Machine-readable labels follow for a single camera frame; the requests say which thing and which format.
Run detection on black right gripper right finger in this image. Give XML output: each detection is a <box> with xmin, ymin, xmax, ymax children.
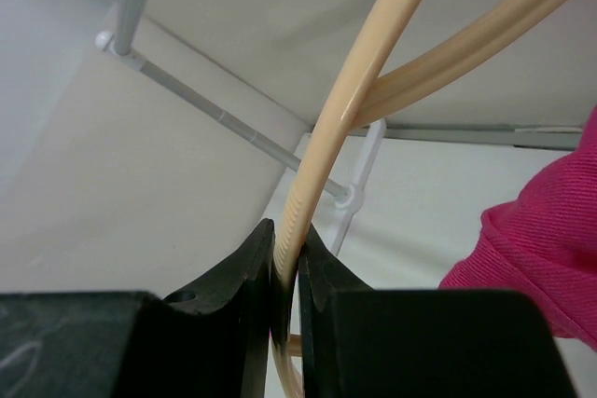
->
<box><xmin>298</xmin><ymin>230</ymin><xmax>576</xmax><ymax>398</ymax></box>

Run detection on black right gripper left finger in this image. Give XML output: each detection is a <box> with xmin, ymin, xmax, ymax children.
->
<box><xmin>1</xmin><ymin>219</ymin><xmax>274</xmax><ymax>397</ymax></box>

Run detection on pink trousers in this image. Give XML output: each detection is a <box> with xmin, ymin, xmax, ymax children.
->
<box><xmin>439</xmin><ymin>115</ymin><xmax>596</xmax><ymax>348</ymax></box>

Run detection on beige wooden hanger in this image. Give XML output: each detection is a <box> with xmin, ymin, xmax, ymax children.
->
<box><xmin>271</xmin><ymin>0</ymin><xmax>567</xmax><ymax>397</ymax></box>

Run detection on white clothes rack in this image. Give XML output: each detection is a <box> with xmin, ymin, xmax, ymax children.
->
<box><xmin>95</xmin><ymin>0</ymin><xmax>386</xmax><ymax>255</ymax></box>

